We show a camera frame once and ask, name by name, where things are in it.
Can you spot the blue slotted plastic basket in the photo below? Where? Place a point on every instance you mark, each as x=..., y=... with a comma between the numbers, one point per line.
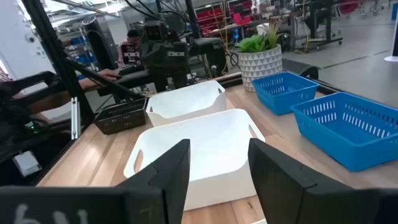
x=280, y=99
x=342, y=146

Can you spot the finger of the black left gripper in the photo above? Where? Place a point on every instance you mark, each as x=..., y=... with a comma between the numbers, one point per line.
x=180, y=81
x=161, y=83

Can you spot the white label card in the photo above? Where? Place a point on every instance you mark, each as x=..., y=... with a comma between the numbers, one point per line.
x=27, y=163

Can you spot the person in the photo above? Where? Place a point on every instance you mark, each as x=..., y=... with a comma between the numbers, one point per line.
x=132, y=34

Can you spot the potted plant, white patterned pot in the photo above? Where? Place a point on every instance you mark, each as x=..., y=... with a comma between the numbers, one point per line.
x=259, y=67

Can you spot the white plastic basket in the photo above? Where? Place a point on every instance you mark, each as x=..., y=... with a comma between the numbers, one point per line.
x=186, y=96
x=214, y=146
x=259, y=221

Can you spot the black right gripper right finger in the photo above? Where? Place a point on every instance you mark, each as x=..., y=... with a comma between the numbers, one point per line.
x=289, y=193

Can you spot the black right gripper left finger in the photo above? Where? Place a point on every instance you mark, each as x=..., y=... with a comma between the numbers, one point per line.
x=174, y=174

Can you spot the black perforated plastic basket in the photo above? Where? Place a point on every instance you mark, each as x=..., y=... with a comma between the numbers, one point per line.
x=121, y=123

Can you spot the black equipment cart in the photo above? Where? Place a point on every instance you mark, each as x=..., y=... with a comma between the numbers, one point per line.
x=317, y=18

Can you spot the black aluminium rig frame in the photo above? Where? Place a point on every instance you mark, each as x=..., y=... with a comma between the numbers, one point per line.
x=59, y=56

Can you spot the red storage bins rack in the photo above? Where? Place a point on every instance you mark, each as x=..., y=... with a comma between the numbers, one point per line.
x=206, y=17

